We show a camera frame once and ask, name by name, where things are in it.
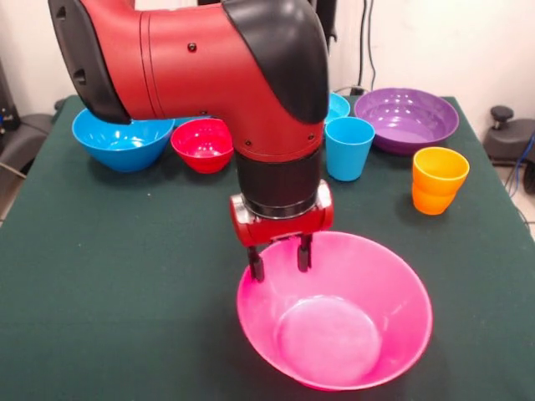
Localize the blue cup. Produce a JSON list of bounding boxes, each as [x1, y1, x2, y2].
[[324, 116, 376, 183]]

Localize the dark grey machine base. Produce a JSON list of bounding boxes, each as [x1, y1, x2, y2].
[[0, 112, 55, 176], [483, 105, 535, 168]]

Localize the orange cup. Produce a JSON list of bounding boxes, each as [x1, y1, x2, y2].
[[412, 146, 471, 196], [412, 182, 457, 216]]

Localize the dark green tablecloth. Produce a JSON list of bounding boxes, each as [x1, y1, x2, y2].
[[0, 94, 535, 401]]

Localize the large blue bowl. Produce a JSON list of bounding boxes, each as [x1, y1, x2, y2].
[[71, 108, 176, 174]]

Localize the small red bowl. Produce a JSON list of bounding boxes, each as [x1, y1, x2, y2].
[[170, 118, 235, 175]]

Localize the small cyan bowl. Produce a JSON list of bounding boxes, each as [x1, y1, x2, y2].
[[324, 92, 351, 124]]

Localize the black equipment case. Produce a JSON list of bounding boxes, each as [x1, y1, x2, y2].
[[0, 60, 20, 139]]

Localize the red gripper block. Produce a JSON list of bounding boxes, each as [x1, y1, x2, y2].
[[228, 179, 335, 283]]

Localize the large purple bowl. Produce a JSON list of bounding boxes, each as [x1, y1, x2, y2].
[[354, 87, 461, 157]]

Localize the black pedestal column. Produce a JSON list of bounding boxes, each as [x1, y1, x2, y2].
[[315, 0, 339, 45]]

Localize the black wall cable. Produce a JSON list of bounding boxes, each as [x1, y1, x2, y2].
[[357, 0, 378, 94]]

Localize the large pink bowl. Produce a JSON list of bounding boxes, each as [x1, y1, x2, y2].
[[236, 231, 434, 392]]

